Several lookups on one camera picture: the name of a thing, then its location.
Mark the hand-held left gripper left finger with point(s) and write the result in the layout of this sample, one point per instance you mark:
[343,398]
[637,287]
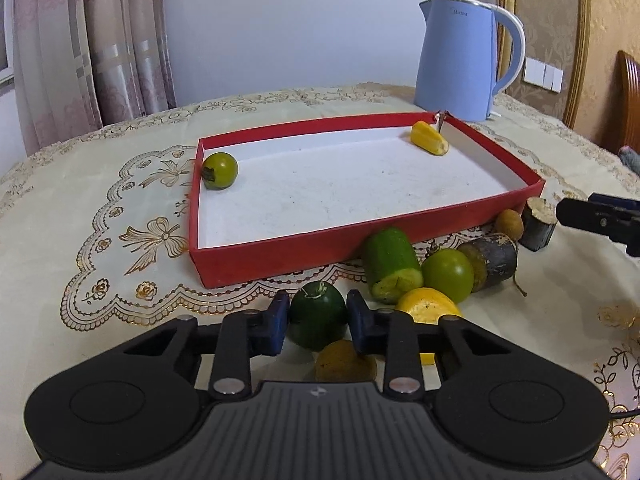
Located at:
[277,322]

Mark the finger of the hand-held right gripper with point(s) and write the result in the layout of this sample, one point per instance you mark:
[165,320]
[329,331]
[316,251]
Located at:
[580,215]
[612,201]

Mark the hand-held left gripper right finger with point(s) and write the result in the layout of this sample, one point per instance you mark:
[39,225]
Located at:
[356,320]

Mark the dark green cucumber tip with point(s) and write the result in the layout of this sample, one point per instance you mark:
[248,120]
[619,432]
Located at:
[317,320]

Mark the short dark sugarcane piece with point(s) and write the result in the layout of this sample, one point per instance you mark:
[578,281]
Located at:
[537,227]

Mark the green cucumber piece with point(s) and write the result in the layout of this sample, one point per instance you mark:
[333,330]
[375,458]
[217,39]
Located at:
[387,260]

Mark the yellow fruit piece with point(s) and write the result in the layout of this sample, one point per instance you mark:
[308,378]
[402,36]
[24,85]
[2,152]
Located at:
[425,302]
[429,139]

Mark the brown longan with stem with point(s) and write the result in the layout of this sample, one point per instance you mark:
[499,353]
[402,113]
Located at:
[509,224]

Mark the long dark sugarcane piece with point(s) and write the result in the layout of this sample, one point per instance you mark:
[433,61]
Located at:
[495,262]

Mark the large green round fruit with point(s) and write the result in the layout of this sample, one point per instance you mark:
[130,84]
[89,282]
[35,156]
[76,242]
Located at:
[447,275]

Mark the red cardboard box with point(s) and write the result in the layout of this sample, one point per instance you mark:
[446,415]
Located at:
[325,190]

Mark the grey cloth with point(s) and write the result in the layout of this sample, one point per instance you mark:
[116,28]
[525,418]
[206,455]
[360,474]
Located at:
[631,159]

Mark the brown wooden furniture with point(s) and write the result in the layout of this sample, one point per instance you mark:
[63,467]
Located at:
[625,100]

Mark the small green round fruit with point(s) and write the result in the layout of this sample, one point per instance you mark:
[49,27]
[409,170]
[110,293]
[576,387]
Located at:
[222,170]

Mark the blue electric kettle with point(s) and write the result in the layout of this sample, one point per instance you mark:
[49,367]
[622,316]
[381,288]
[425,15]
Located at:
[450,60]

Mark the pink patterned curtain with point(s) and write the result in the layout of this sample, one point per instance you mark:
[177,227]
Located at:
[100,35]

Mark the window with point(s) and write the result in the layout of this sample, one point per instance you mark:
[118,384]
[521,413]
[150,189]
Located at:
[5,79]

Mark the white wall switch panel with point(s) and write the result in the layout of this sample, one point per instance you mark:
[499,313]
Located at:
[542,74]

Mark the gold wall moulding frame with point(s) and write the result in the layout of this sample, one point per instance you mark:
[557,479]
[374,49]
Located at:
[580,35]

